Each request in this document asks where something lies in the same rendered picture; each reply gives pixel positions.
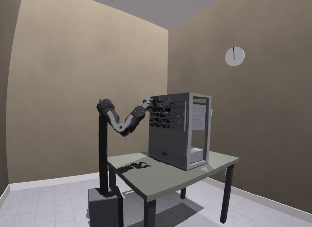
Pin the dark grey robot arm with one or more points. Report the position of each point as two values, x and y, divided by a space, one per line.
124 129

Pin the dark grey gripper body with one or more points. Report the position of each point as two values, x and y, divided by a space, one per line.
157 101

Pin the grey server rack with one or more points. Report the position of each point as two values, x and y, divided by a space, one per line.
170 132

